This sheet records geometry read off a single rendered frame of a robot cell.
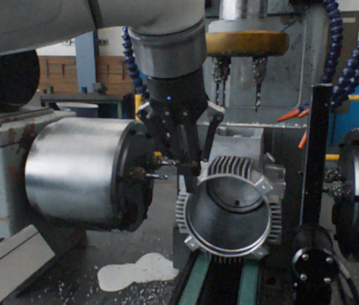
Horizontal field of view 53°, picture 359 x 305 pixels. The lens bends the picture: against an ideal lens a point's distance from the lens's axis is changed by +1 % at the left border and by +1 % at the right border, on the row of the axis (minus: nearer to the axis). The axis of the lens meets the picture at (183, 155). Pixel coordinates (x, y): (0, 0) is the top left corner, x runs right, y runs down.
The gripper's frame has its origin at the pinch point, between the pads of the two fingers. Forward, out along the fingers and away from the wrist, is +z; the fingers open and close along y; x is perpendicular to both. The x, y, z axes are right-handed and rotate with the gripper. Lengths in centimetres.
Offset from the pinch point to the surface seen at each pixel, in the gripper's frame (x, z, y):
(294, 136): -22.8, 10.3, -17.5
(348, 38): -509, 228, -114
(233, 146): -11.5, 3.9, -5.8
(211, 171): -5.5, 5.0, -2.3
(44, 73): -394, 221, 340
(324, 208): -44, 60, -32
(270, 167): -13.7, 11.2, -12.9
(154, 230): -17, 45, 19
